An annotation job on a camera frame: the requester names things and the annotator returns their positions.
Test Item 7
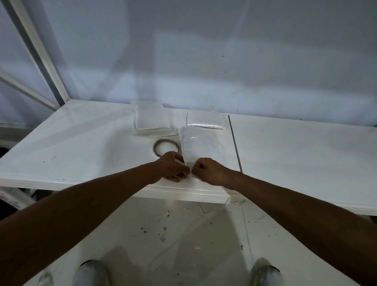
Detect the person's shoe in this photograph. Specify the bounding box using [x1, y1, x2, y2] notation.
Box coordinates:
[250, 258, 285, 286]
[72, 259, 112, 286]

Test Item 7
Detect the clear adhesive tape roll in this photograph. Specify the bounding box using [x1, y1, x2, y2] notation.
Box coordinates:
[153, 139, 181, 157]

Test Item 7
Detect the person's left hand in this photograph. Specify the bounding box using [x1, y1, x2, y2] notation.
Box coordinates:
[152, 151, 191, 183]

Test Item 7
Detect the person's right hand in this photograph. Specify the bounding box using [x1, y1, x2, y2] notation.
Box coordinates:
[191, 158, 234, 187]

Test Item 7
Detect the person's right shoe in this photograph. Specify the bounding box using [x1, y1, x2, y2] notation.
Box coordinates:
[250, 258, 285, 286]

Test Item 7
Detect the person's left shoe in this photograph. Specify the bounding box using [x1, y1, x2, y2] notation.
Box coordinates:
[72, 259, 112, 286]

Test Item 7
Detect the white metal frame post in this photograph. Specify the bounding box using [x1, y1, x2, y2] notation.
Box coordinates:
[6, 0, 70, 106]

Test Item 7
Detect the person's right forearm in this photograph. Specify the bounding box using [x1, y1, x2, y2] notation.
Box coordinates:
[228, 171, 377, 286]

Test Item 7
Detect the clear plastic packet of white pads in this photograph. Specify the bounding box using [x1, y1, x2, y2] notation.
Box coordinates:
[186, 110, 227, 129]
[131, 101, 177, 135]

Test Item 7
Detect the clear plastic bag with white contents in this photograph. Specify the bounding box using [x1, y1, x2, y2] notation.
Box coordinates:
[177, 125, 227, 177]

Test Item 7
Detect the white metal frame bar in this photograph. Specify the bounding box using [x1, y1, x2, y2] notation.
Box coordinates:
[0, 69, 59, 112]

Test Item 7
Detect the person's left forearm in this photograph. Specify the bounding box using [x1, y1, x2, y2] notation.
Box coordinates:
[0, 161, 159, 286]

